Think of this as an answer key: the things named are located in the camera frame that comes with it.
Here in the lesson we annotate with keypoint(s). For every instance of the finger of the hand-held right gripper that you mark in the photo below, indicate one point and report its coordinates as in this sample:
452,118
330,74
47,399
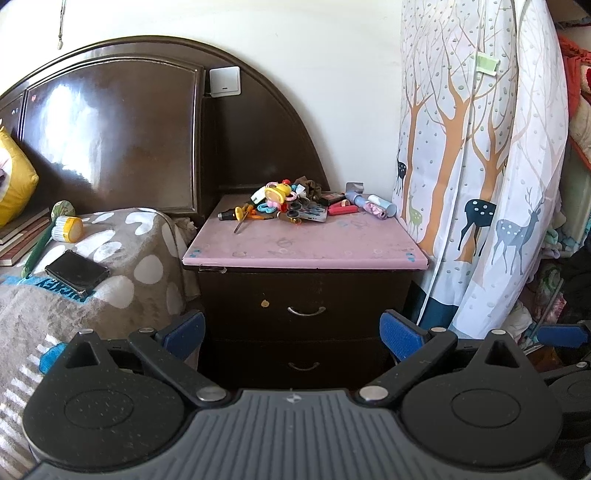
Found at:
561,335

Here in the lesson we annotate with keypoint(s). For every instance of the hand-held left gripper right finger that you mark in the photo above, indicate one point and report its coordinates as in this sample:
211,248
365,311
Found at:
401,334

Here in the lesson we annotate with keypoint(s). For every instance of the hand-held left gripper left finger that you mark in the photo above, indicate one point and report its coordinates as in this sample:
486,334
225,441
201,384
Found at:
182,334

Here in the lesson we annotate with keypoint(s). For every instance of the dark wooden drawer with sticker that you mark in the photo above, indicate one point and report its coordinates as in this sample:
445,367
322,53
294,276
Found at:
351,300

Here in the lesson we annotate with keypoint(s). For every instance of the yellow duck toy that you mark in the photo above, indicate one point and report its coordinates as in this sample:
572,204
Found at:
277,194

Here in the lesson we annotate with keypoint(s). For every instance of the pile of clothes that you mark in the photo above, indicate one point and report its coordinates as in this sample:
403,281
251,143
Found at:
563,277

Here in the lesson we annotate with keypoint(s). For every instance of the grey spotted blanket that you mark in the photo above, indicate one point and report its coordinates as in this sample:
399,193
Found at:
134,286

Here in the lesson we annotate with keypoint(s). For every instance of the dark wooden nightstand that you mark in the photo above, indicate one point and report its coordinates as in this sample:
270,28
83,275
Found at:
240,286

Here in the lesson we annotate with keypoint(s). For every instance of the black smartphone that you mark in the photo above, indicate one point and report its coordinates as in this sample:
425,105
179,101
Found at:
76,273

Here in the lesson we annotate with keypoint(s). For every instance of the floral folding umbrella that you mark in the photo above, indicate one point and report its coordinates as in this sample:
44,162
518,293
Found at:
381,208

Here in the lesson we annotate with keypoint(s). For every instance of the pink nightstand top mat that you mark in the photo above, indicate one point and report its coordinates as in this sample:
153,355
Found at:
300,242

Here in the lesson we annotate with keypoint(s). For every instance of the red pen case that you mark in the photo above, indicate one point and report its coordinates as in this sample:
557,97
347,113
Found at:
344,209

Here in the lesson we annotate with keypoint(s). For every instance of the blue white tube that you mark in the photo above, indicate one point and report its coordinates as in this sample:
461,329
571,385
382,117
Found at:
356,198

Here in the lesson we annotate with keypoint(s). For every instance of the dark flat case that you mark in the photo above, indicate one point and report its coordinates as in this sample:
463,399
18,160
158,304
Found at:
332,197

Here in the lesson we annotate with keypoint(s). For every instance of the yellow cap white bottle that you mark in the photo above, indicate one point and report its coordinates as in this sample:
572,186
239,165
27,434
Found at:
68,229

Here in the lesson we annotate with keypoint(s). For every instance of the small white box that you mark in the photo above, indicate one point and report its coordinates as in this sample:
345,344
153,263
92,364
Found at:
257,196

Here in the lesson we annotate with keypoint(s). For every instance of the black scissors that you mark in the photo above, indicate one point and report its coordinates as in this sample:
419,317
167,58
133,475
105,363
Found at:
300,206

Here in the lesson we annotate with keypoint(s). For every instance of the brown cloth scrunchie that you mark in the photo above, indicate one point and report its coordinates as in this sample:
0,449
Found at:
310,185

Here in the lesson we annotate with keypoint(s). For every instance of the stack of books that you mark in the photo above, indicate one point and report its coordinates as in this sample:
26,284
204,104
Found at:
18,251

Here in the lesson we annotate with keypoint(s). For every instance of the brown book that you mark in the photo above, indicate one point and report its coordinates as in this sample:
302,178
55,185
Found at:
25,224

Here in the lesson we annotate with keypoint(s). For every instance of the deer print wardrobe cover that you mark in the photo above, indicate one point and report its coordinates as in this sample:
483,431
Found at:
466,138

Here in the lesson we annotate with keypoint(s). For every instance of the dark wooden headboard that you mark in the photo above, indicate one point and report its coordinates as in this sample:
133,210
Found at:
120,129

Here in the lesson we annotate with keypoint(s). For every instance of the yellow pillow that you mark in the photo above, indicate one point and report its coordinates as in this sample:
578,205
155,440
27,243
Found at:
14,184

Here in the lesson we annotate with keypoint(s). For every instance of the red blanket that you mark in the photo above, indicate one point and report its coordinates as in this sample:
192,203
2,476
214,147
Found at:
577,92

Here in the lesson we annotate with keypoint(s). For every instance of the green tape patch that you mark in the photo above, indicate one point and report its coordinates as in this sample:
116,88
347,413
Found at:
487,63

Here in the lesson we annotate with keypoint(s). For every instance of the white wall switch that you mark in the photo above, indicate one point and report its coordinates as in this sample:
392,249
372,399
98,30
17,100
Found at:
225,82

